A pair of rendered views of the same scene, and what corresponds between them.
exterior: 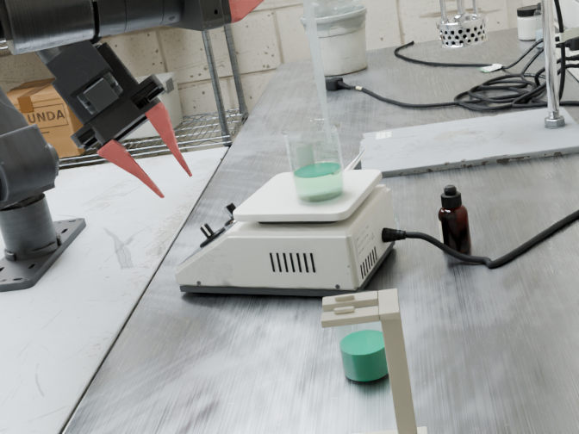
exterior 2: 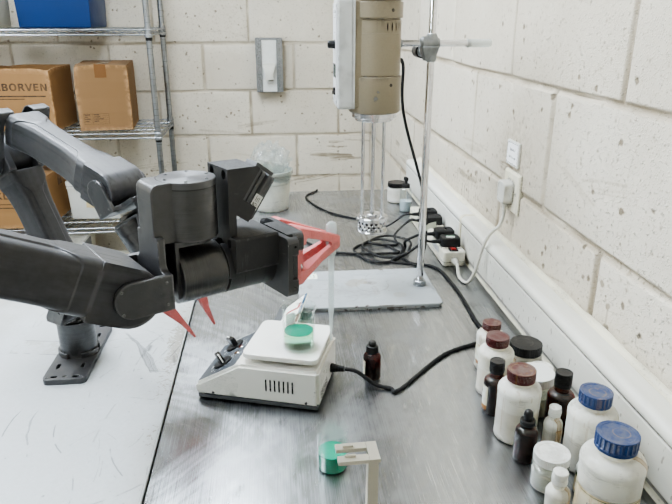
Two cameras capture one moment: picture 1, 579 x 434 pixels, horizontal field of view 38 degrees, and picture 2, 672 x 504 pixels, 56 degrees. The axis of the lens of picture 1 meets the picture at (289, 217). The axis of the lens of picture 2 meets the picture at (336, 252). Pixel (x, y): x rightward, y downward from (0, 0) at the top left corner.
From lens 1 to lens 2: 0.27 m
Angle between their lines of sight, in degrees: 14
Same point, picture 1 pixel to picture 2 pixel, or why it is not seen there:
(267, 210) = (266, 353)
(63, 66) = not seen: hidden behind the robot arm
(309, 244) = (292, 377)
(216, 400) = (242, 484)
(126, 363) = (174, 452)
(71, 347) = (130, 436)
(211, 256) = (225, 377)
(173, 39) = (129, 146)
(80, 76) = not seen: hidden behind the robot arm
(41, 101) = not seen: hidden behind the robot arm
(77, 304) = (124, 400)
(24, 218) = (79, 331)
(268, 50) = (200, 163)
